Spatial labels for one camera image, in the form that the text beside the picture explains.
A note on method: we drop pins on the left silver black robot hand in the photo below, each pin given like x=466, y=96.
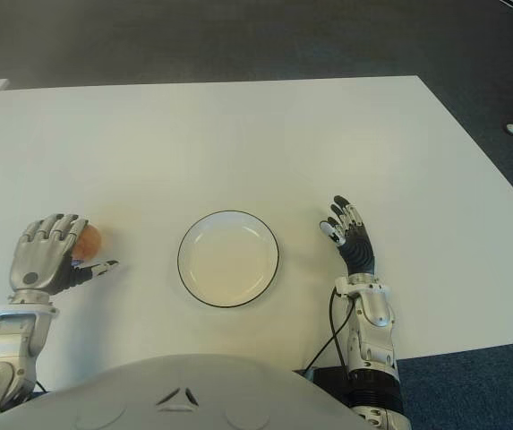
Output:
x=36, y=260

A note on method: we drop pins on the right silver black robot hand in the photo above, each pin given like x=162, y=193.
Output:
x=358, y=251

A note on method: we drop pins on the orange peach fruit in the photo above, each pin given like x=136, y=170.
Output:
x=90, y=244

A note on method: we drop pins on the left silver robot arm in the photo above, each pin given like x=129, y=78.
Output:
x=10, y=340

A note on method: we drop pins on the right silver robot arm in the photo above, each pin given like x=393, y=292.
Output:
x=372, y=340

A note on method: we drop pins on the white plate black rim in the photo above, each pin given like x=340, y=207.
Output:
x=229, y=260

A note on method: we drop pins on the white robot torso shell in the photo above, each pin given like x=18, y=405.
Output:
x=171, y=394

